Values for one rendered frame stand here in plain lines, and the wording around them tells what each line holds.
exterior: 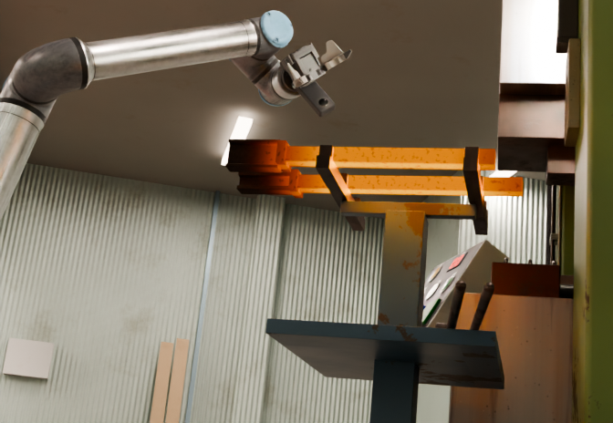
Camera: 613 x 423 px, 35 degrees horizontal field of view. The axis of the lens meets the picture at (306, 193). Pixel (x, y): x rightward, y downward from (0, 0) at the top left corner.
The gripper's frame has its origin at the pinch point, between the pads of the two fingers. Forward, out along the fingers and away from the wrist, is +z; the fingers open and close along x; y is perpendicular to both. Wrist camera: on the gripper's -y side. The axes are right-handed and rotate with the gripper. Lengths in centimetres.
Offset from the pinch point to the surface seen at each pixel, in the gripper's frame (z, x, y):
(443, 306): -3, -3, -63
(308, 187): 61, -41, -17
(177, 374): -779, 46, -180
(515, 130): 39, 11, -30
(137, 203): -846, 112, -10
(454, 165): 83, -28, -23
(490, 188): 77, -22, -30
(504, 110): 37.3, 12.4, -25.9
